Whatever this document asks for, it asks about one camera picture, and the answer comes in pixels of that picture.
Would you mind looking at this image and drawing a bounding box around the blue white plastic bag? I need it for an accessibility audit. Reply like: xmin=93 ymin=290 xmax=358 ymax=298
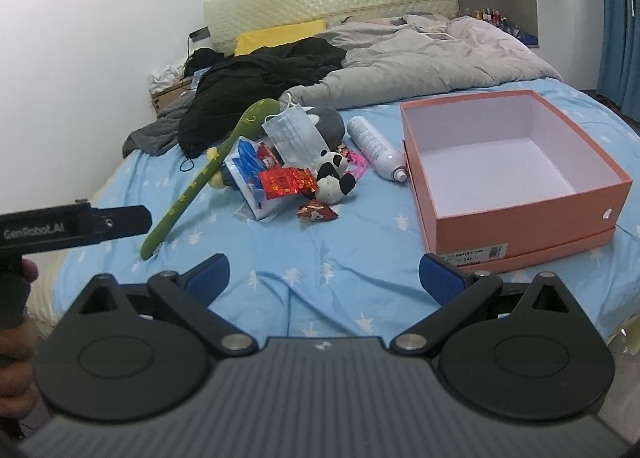
xmin=224 ymin=137 xmax=295 ymax=221

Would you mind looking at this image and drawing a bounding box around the dark red snack packet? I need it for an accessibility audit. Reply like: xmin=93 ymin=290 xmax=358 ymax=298
xmin=296 ymin=200 xmax=338 ymax=223

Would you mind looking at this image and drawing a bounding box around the shiny red snack packet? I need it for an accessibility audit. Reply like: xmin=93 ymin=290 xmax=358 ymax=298
xmin=258 ymin=167 xmax=318 ymax=200

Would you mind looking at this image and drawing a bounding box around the pink feather toy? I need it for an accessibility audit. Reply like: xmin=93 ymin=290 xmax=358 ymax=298
xmin=337 ymin=144 xmax=368 ymax=179

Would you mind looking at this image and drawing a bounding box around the small panda plush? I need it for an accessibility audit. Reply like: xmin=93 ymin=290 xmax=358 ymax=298
xmin=314 ymin=150 xmax=357 ymax=205

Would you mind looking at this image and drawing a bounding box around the light blue face mask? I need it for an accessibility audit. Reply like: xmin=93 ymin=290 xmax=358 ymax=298
xmin=262 ymin=104 xmax=328 ymax=170

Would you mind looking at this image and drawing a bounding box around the person left hand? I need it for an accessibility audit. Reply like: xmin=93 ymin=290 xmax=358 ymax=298
xmin=0 ymin=259 xmax=40 ymax=414

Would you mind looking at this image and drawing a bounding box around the blue patterned bedsheet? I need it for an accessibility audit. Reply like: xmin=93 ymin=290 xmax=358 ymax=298
xmin=50 ymin=78 xmax=639 ymax=344

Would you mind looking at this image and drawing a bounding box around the orange cardboard box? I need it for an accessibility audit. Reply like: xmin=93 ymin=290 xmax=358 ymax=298
xmin=400 ymin=90 xmax=632 ymax=273

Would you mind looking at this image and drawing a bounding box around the dark grey blanket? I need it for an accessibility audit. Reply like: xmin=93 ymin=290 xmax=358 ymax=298
xmin=122 ymin=92 xmax=195 ymax=159

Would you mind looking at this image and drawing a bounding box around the white spray can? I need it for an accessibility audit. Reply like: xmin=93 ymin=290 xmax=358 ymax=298
xmin=346 ymin=115 xmax=408 ymax=184

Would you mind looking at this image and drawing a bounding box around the cardboard box by bed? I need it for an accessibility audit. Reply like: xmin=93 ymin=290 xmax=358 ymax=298
xmin=151 ymin=77 xmax=192 ymax=113

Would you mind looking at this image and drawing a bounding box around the long green plush stick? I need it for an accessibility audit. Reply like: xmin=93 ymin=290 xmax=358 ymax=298
xmin=140 ymin=98 xmax=281 ymax=261

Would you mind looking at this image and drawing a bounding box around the black clothing pile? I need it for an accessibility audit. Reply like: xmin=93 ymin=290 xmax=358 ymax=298
xmin=177 ymin=37 xmax=346 ymax=159

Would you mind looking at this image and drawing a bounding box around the grey penguin plush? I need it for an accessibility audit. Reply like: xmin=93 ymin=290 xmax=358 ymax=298
xmin=208 ymin=106 xmax=345 ymax=189

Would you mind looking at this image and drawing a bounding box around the grey duvet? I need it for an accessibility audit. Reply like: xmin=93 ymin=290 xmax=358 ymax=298
xmin=280 ymin=14 xmax=561 ymax=110

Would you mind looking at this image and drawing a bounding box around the yellow pillow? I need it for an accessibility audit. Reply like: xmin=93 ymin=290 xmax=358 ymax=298
xmin=234 ymin=19 xmax=326 ymax=57

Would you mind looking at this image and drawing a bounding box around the blue curtain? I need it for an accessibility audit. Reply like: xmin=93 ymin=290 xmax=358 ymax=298
xmin=597 ymin=0 xmax=639 ymax=122

